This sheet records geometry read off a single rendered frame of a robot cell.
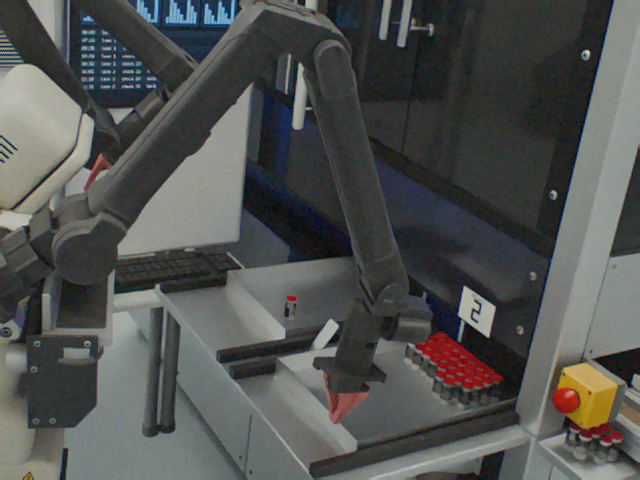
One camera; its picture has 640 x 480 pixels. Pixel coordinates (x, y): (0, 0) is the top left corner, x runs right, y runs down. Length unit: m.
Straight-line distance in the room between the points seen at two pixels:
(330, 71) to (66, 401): 0.65
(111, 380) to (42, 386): 1.80
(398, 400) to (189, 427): 1.48
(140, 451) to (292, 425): 1.43
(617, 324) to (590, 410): 0.18
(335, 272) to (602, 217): 0.76
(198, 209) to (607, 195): 1.11
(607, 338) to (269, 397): 0.57
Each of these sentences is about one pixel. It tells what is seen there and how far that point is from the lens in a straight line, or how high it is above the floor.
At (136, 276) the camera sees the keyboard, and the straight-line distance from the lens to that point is 1.97.
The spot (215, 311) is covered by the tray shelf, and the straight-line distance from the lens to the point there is 1.74.
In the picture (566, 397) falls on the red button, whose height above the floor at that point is 1.01.
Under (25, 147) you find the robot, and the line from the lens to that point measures 1.22.
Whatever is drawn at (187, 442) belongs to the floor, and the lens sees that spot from 2.85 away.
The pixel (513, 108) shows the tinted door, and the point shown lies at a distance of 1.47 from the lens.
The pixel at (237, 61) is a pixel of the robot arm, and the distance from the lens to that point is 1.04.
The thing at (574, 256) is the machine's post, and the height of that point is 1.21.
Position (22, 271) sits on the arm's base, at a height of 1.20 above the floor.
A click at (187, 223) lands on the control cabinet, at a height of 0.87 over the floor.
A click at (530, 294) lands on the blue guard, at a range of 1.46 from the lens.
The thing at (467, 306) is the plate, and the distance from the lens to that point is 1.58.
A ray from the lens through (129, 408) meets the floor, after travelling 3.00.
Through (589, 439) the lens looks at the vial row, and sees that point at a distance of 1.49.
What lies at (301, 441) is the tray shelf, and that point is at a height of 0.88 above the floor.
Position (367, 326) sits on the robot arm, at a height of 1.09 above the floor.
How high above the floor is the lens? 1.69
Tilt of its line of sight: 22 degrees down
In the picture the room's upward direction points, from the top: 7 degrees clockwise
